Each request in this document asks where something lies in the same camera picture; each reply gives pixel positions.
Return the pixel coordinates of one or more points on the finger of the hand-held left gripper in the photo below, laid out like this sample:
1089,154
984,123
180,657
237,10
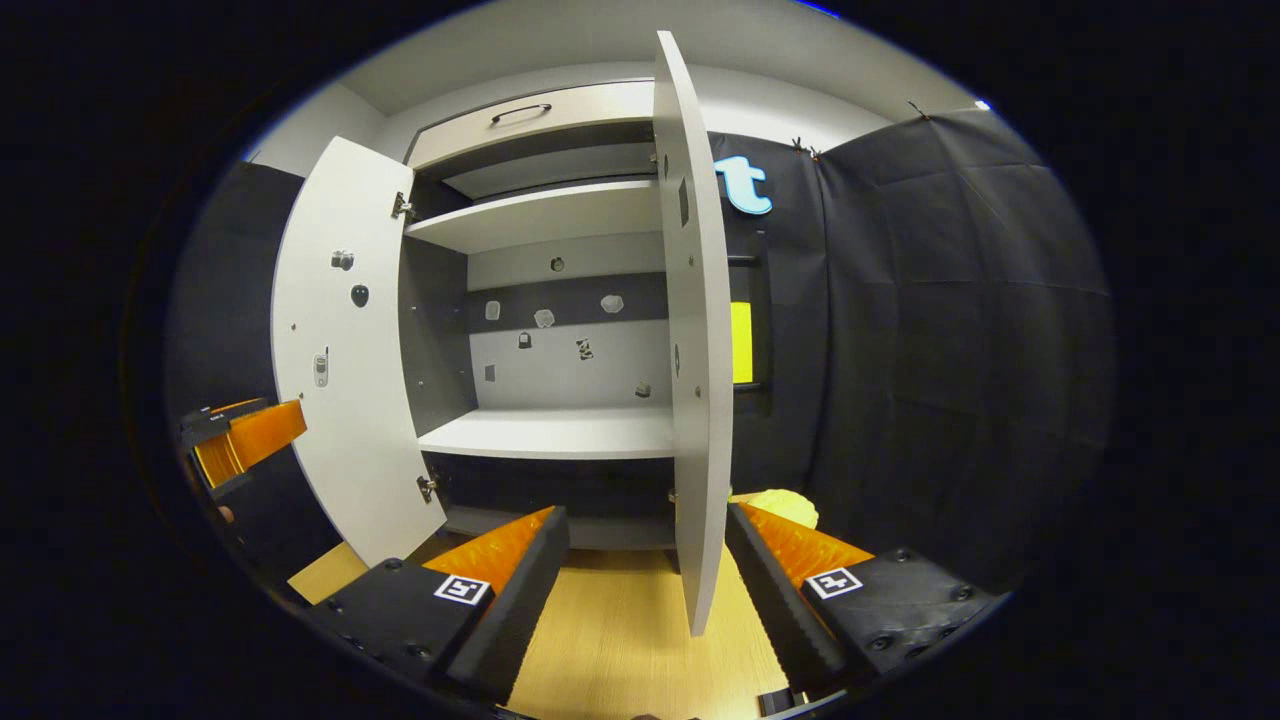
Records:
255,435

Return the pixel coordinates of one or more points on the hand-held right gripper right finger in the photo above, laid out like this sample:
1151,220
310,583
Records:
775,610

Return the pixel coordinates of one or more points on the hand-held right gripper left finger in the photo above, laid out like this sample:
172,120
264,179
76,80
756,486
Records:
520,600

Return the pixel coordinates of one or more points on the beige double-door shoe cabinet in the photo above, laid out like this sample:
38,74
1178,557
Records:
570,370

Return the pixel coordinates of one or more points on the metal door hinge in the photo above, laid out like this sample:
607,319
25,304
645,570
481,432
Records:
427,488
403,206

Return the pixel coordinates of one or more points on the white cabinet shelf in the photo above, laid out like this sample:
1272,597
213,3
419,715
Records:
540,215
550,432

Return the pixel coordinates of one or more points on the beige cabinet drawer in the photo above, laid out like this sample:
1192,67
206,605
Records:
580,115

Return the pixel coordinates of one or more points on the yellow round bun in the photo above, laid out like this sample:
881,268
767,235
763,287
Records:
785,508

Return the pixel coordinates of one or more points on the black backdrop cloth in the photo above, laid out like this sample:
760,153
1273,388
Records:
950,350

